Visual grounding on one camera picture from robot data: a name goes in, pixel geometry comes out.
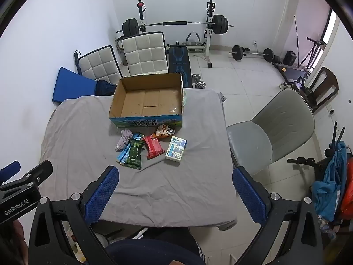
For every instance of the green snack packet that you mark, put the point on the green snack packet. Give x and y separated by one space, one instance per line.
133 154

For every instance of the brown stool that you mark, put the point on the brown stool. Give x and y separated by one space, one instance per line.
119 42

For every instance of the grey plastic chair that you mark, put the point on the grey plastic chair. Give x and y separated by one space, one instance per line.
284 116

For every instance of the white barbell rack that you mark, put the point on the white barbell rack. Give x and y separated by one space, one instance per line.
208 37

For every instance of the red packet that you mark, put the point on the red packet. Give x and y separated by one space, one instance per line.
154 147

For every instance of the person's dark pants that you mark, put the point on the person's dark pants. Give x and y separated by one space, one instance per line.
151 251

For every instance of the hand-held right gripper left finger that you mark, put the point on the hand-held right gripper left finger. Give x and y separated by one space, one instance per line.
102 193

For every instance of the dark blue jacket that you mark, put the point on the dark blue jacket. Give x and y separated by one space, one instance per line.
106 88

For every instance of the grey purple cloth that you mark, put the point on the grey purple cloth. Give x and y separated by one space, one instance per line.
124 139

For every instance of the cardboard box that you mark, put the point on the cardboard box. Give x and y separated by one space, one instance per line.
146 102

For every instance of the chrome dumbbell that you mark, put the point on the chrome dumbbell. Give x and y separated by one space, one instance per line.
199 82

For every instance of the long barbell with black plates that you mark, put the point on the long barbell with black plates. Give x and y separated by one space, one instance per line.
176 23

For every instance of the black treadmill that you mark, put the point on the black treadmill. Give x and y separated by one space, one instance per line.
292 73

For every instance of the brown wooden chair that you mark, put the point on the brown wooden chair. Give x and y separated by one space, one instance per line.
329 82

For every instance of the black folded stand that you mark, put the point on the black folded stand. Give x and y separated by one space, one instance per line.
303 161

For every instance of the person's left forearm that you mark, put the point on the person's left forearm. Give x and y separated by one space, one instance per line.
16 243

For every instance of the black blue baton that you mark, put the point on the black blue baton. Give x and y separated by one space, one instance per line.
77 60

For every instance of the black speaker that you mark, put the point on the black speaker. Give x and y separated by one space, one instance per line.
290 58

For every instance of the blue cloth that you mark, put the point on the blue cloth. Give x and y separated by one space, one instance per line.
331 187

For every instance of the pale green cloth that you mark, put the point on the pale green cloth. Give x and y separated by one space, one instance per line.
185 98

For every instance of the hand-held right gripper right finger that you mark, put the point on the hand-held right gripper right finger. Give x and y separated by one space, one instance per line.
248 196

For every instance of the black weight plate stack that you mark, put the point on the black weight plate stack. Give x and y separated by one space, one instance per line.
276 59

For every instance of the white blue tissue pack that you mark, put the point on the white blue tissue pack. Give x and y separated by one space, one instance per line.
176 150

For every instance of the orange bag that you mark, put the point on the orange bag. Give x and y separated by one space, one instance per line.
348 187

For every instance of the blue foam mat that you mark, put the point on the blue foam mat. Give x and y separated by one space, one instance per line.
71 85

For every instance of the blue toothpaste box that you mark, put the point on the blue toothpaste box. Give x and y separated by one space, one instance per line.
122 157

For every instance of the grey table cloth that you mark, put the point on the grey table cloth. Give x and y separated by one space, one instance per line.
82 143

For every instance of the black blue weight bench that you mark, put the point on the black blue weight bench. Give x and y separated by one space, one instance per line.
179 60

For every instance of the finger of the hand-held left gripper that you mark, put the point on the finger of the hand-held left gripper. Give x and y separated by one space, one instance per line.
8 169
35 174

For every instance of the window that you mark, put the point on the window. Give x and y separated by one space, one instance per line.
331 24

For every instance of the thin black pole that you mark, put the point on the thin black pole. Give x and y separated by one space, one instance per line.
296 33

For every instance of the white padded chair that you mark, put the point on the white padded chair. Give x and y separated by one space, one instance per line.
144 52
96 65

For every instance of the orange panda snack packet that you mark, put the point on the orange panda snack packet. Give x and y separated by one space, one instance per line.
164 131

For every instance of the short barbell with black plates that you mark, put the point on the short barbell with black plates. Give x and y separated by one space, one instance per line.
253 53

